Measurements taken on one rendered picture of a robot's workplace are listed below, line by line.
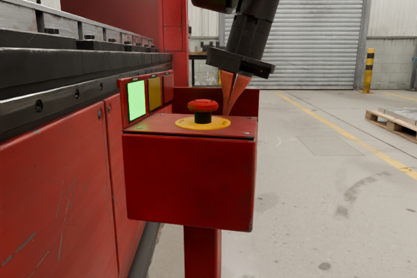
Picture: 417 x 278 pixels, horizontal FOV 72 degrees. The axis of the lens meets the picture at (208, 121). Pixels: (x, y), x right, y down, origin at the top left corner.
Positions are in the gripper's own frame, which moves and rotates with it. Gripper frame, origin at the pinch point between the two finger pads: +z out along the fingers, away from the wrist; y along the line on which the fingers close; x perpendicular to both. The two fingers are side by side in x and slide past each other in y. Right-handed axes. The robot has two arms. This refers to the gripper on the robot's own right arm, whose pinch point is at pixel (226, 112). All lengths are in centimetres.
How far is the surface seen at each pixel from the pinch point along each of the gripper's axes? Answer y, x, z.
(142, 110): 10.2, 9.8, 1.0
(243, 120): -3.0, 6.8, -1.1
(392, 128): -166, -303, 29
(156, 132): 6.2, 14.7, 1.6
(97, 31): 51, -44, -3
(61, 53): 27.2, 4.0, -2.0
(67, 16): 47, -23, -6
